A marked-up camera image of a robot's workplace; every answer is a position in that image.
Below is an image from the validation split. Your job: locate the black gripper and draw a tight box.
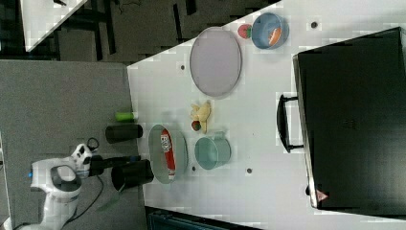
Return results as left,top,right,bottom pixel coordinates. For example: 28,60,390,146
89,155,141,176

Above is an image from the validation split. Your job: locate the red felt ketchup bottle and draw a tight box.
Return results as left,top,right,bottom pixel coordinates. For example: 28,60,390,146
160,128,176,180

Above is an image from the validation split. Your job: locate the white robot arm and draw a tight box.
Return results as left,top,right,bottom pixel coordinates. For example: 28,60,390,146
13,143,141,230

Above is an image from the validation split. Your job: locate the pale green strainer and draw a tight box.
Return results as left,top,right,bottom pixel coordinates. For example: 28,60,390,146
148,124,189,184

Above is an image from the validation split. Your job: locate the black cylinder lower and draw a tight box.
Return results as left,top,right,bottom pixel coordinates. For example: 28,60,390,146
111,160,154,191

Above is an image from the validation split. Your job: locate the black cylinder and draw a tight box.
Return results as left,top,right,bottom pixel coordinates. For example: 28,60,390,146
111,160,154,191
105,124,144,144

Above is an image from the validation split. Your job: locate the black cylinder upper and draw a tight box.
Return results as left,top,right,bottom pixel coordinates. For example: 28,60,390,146
105,124,144,144

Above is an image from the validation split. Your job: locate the green cylinder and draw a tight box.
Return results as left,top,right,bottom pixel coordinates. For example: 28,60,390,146
115,112,134,123

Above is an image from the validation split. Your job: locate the small red felt strawberry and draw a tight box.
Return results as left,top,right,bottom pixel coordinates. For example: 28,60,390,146
192,121,201,131

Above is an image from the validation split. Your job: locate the teal metal pot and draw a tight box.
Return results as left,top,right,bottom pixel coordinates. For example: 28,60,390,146
194,131,232,170

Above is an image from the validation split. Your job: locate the grey round plate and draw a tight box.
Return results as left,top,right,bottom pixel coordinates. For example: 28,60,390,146
190,27,242,98

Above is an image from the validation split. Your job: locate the white side table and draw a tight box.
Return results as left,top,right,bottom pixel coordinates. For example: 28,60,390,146
19,0,88,52

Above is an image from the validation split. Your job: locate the blue bowl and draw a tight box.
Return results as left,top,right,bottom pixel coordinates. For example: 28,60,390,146
251,12,289,50

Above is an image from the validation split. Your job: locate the orange felt carrot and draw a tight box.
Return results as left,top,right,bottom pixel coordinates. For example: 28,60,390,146
269,28,282,46

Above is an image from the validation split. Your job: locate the black oven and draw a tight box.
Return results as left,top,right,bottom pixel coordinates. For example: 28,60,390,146
293,27,406,219

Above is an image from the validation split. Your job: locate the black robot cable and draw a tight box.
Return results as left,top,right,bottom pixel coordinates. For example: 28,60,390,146
12,137,105,230

